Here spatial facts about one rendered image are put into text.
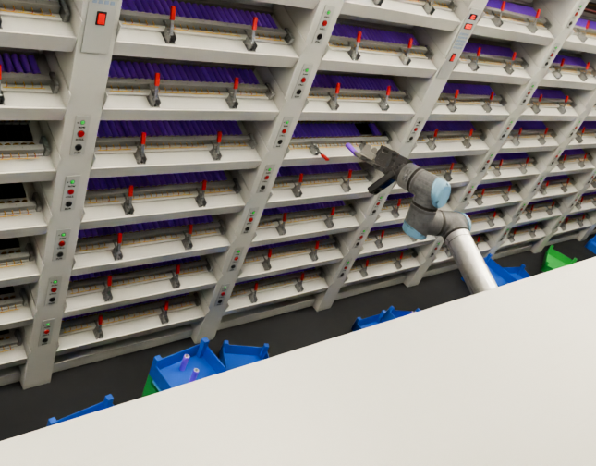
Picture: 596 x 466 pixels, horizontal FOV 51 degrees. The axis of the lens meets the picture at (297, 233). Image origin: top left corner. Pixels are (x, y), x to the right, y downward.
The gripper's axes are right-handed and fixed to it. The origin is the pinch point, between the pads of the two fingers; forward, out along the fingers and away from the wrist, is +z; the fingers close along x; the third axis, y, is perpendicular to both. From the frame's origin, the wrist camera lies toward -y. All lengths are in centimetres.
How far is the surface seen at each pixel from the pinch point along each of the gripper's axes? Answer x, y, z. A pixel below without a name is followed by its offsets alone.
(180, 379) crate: 45, -86, -11
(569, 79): -127, 80, -7
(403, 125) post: -35.3, 18.8, 10.2
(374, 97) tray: -14.5, 22.1, 15.2
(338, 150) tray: -10.0, -1.9, 15.3
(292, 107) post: 28.9, 4.1, 13.1
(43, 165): 94, -40, 27
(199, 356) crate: 36, -81, -6
